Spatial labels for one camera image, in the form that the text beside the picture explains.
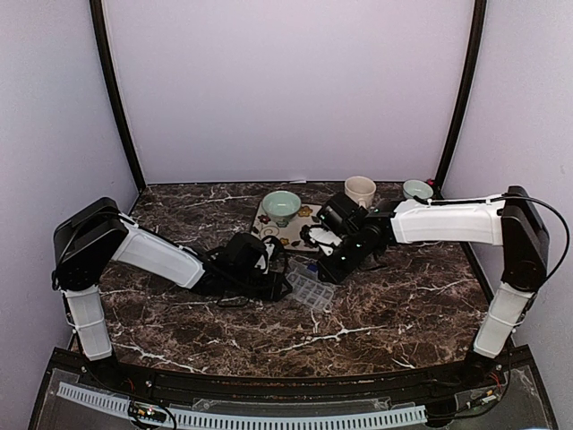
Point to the square floral ceramic plate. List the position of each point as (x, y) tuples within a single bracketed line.
[(289, 236)]

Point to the left black frame post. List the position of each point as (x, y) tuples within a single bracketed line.
[(113, 92)]

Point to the white slotted cable duct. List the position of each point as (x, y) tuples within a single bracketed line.
[(219, 414)]

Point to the clear plastic pill organizer box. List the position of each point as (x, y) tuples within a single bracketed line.
[(308, 289)]

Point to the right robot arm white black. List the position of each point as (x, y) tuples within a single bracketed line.
[(348, 233)]

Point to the black front table rail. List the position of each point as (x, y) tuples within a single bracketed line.
[(428, 385)]

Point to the beige ceramic mug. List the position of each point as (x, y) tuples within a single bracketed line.
[(361, 190)]

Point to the small green bowl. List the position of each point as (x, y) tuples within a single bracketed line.
[(416, 188)]

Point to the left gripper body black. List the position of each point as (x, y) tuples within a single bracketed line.
[(263, 292)]

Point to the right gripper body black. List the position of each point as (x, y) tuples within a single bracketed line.
[(340, 270)]

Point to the right black frame post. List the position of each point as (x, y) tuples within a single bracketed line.
[(464, 90)]

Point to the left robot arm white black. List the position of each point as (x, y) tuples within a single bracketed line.
[(100, 233)]

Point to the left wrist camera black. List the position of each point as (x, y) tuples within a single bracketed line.
[(272, 249)]

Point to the black frame post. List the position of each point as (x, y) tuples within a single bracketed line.
[(464, 90), (113, 92)]

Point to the green ceramic bowl on plate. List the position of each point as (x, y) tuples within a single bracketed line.
[(281, 206)]

